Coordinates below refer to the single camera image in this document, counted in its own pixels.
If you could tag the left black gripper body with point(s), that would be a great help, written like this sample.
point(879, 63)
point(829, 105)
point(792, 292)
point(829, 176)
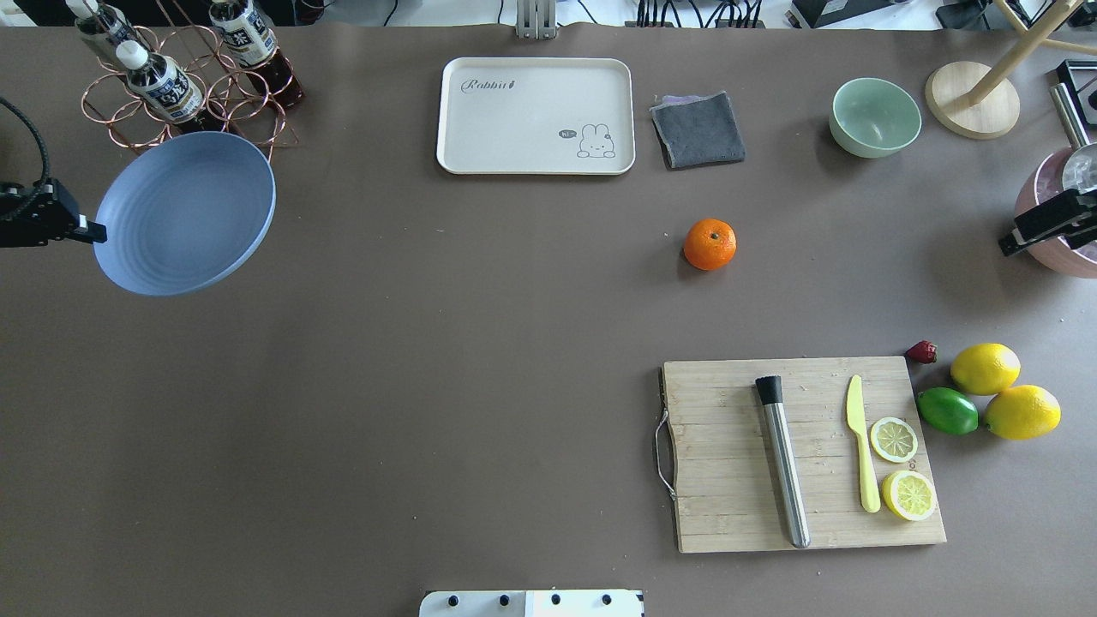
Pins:
point(53, 219)

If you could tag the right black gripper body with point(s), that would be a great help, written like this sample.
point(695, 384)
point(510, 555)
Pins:
point(1047, 221)

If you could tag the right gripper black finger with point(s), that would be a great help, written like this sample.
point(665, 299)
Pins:
point(1041, 227)

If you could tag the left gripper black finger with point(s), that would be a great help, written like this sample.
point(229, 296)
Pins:
point(88, 231)

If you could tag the blue round plate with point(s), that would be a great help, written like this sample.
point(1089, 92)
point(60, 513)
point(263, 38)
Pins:
point(185, 214)

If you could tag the orange mandarin fruit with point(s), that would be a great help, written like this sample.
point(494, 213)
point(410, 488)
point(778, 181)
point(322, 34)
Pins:
point(710, 244)

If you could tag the pink bowl with ice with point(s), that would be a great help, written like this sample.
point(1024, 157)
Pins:
point(1042, 185)

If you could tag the metal ice scoop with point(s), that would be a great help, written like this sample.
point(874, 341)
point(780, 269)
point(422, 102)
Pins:
point(1078, 170)

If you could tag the wooden cup stand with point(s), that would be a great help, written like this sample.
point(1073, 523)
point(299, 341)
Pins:
point(977, 101)

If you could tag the tea bottle front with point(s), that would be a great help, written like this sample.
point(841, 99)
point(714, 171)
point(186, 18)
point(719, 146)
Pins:
point(166, 88)

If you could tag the tea bottle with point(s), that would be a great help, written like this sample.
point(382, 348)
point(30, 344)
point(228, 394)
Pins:
point(103, 28)
point(252, 44)
point(166, 88)

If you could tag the yellow lemon upper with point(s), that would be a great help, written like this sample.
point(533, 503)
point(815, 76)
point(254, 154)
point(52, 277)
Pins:
point(985, 369)

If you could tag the yellow lemon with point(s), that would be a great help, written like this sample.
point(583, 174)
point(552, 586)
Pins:
point(1022, 412)
point(985, 369)

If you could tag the red strawberry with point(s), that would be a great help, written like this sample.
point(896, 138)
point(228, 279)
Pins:
point(923, 352)

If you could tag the yellow lemon lower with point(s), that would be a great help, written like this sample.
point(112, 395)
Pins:
point(1022, 412)

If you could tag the tea bottle back left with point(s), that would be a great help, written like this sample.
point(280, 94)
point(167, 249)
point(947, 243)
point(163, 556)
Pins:
point(103, 28)

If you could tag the green bowl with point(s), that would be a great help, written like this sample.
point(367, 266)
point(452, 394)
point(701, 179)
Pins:
point(872, 118)

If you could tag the green lime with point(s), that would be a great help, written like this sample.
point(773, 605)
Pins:
point(948, 410)

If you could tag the tea bottle back right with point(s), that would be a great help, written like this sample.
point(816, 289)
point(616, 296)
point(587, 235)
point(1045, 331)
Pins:
point(252, 44)

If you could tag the lemon half upper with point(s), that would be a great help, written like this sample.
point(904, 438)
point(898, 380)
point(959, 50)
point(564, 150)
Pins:
point(894, 440)

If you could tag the lemon half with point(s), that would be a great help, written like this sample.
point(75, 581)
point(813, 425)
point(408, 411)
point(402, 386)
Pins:
point(909, 495)
point(894, 440)

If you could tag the lemon half lower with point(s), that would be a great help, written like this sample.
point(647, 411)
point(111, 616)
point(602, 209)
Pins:
point(909, 495)

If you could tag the yellow plastic knife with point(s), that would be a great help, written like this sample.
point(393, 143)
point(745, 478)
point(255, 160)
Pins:
point(856, 420)

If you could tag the steel muddler black tip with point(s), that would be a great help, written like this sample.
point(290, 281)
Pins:
point(771, 396)

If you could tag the grey folded cloth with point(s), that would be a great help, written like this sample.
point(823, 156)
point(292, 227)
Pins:
point(698, 130)

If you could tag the cream rabbit tray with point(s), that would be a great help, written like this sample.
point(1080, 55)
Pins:
point(536, 116)

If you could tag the copper wire bottle rack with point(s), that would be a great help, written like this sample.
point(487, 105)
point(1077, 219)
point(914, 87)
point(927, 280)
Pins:
point(228, 91)

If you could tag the metal bracket table edge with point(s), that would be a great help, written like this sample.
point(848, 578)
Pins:
point(536, 19)

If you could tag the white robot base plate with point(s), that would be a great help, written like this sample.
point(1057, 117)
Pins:
point(572, 602)

